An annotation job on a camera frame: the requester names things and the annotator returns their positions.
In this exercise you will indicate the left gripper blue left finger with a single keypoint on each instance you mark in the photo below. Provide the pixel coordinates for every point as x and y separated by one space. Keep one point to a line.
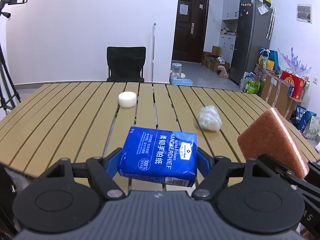
111 162

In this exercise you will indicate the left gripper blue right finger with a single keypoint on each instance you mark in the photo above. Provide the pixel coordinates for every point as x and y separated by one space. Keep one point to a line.
205 162

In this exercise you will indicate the blue handkerchief tissue pack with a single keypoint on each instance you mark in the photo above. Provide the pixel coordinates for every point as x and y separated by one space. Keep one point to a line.
159 156

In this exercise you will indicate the orange scrub sponge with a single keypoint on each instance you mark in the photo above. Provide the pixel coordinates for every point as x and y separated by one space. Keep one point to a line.
269 135

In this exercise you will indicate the white crumpled plastic bag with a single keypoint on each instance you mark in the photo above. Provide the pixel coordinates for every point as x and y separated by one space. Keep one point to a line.
209 118

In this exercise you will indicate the white round foam disc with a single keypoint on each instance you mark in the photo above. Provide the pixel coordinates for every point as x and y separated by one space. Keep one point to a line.
127 99

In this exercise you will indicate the tan folding table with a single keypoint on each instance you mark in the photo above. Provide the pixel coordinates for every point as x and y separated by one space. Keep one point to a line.
84 119

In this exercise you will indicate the green snack bag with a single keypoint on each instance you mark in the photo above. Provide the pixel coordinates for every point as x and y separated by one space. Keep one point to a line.
252 87

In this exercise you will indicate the blue pet water dispenser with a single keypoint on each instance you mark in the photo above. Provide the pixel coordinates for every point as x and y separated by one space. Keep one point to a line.
178 78

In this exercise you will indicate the cardboard boxes stack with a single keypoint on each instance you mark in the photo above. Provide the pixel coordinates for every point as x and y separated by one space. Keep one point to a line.
278 94

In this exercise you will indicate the red gift box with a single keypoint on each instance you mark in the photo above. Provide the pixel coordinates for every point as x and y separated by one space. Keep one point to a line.
296 84

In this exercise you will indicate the black folding camp chair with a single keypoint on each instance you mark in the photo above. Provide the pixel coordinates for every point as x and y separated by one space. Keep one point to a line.
125 64

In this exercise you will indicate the white cabinet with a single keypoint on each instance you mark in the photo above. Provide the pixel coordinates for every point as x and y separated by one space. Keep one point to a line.
228 29

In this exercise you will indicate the dark brown door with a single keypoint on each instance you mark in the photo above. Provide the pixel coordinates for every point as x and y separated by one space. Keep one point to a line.
190 30

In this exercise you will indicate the dark grey refrigerator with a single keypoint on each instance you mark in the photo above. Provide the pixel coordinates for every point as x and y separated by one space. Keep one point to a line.
252 29

